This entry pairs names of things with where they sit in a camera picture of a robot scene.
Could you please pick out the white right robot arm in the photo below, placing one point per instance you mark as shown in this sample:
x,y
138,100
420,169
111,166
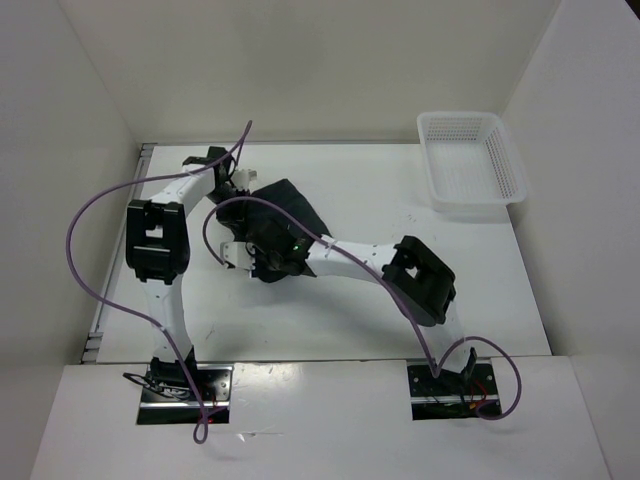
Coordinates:
x,y
420,284

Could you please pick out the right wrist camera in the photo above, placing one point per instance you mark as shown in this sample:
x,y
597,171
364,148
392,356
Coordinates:
x,y
238,255

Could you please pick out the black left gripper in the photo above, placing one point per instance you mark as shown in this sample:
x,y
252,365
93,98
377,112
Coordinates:
x,y
234,220

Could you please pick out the white plastic perforated basket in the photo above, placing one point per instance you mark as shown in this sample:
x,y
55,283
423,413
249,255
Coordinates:
x,y
471,162

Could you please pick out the dark navy shorts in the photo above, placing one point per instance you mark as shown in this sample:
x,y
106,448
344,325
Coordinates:
x,y
278,217

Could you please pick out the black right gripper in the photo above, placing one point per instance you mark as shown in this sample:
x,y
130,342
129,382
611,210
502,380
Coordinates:
x,y
259,269

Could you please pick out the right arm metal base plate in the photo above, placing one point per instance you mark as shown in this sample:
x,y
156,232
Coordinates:
x,y
451,396

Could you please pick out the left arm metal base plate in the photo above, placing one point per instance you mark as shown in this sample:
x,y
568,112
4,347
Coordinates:
x,y
162,404

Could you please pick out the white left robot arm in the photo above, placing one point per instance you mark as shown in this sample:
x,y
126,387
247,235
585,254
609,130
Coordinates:
x,y
158,252

